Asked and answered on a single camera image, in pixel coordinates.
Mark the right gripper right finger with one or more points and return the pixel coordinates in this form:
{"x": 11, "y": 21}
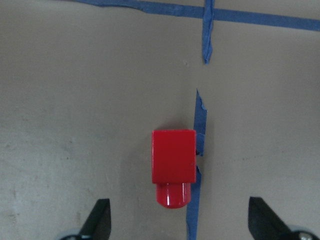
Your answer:
{"x": 265, "y": 224}

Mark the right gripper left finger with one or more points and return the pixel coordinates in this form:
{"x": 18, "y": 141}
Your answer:
{"x": 97, "y": 225}

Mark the red toy block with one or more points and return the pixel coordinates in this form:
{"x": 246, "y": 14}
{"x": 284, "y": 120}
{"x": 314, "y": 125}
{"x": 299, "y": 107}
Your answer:
{"x": 173, "y": 166}

